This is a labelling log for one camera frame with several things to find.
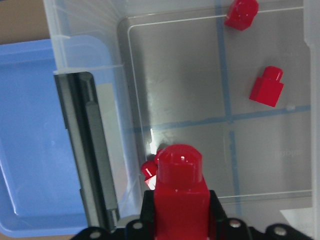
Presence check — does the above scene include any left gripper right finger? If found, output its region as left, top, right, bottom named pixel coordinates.
left=208, top=190, right=250, bottom=240

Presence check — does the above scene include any clear plastic storage box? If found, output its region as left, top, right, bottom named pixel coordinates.
left=44, top=0, right=320, bottom=230

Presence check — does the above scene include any red block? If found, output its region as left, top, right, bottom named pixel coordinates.
left=224, top=0, right=259, bottom=31
left=249, top=66, right=284, bottom=108
left=154, top=144, right=210, bottom=240

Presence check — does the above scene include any black box latch handle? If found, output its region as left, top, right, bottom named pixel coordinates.
left=54, top=72, right=120, bottom=233

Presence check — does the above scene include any blue plastic tray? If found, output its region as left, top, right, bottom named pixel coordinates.
left=0, top=34, right=113, bottom=238

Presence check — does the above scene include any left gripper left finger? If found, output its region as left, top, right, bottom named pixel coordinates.
left=124, top=190, right=155, bottom=240

